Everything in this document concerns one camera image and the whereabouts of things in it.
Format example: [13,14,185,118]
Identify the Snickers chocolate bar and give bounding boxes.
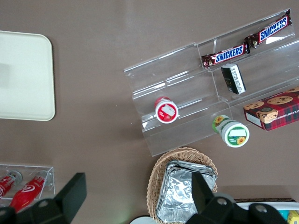
[201,43,251,70]
[244,13,293,49]

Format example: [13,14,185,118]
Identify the aluminium foil tray stack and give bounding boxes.
[156,160,218,224]

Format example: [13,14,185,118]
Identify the black wrapped sandwich pack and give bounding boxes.
[221,63,247,95]

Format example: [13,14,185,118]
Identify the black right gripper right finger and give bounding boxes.
[186,171,288,224]

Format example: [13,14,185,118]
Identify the clear acrylic stepped stand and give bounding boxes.
[123,8,299,157]

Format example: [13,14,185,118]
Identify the red cola bottle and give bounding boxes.
[0,171,23,200]
[9,171,47,213]

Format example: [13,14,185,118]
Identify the yellow snack pack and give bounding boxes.
[288,209,299,224]

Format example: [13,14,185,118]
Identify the white rectangular snack tray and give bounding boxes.
[235,198,299,224]

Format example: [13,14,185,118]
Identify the red tartan cookie box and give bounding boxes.
[242,86,299,132]

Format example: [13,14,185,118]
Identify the cream plastic tray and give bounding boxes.
[0,30,56,122]

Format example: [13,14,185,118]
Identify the oval wicker basket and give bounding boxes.
[146,146,219,224]

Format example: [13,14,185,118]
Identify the green lid yogurt cup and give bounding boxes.
[212,115,250,148]

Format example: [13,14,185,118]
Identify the red lid yogurt cup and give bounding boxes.
[154,96,180,124]

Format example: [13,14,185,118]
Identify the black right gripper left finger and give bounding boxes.
[0,172,87,224]

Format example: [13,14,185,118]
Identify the clear acrylic bottle rack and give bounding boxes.
[0,164,56,208]

